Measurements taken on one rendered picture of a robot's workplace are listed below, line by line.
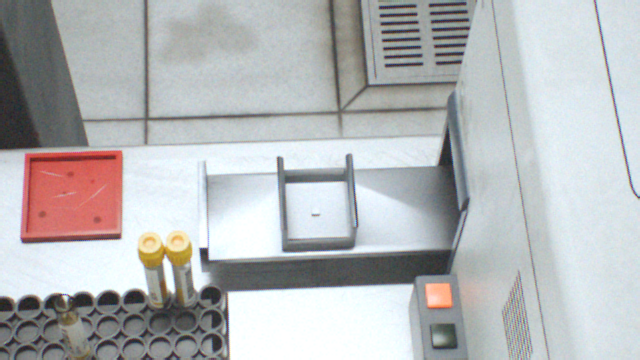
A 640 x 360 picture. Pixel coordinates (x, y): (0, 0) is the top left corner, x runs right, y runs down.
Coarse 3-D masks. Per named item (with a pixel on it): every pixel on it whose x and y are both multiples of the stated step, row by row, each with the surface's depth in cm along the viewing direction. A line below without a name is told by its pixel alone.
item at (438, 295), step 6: (426, 288) 84; (432, 288) 84; (438, 288) 84; (444, 288) 84; (426, 294) 84; (432, 294) 84; (438, 294) 84; (444, 294) 84; (450, 294) 84; (432, 300) 83; (438, 300) 83; (444, 300) 83; (450, 300) 84; (432, 306) 83; (438, 306) 83; (444, 306) 84
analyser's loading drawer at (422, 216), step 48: (240, 192) 88; (288, 192) 89; (336, 192) 89; (384, 192) 89; (432, 192) 89; (240, 240) 87; (288, 240) 86; (336, 240) 86; (384, 240) 87; (432, 240) 87
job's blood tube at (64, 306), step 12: (60, 300) 78; (72, 300) 77; (60, 312) 77; (72, 312) 77; (60, 324) 79; (72, 324) 79; (72, 336) 80; (84, 336) 82; (72, 348) 82; (84, 348) 83
